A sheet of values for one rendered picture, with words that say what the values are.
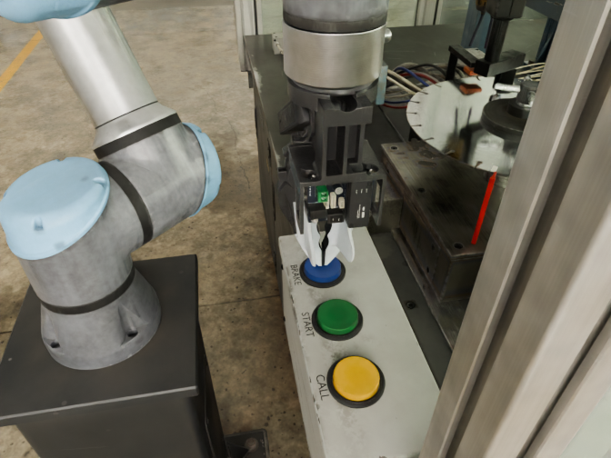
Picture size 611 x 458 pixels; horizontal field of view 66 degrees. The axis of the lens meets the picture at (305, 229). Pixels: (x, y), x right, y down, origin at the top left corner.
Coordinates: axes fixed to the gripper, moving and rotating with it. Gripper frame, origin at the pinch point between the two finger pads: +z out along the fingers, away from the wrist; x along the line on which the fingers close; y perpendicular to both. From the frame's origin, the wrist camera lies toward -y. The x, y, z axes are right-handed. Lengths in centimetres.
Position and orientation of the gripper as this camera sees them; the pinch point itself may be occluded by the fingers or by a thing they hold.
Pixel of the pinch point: (321, 250)
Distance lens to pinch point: 51.2
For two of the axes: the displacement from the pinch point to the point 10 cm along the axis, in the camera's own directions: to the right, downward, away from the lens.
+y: 1.8, 6.2, -7.6
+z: 0.0, 7.8, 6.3
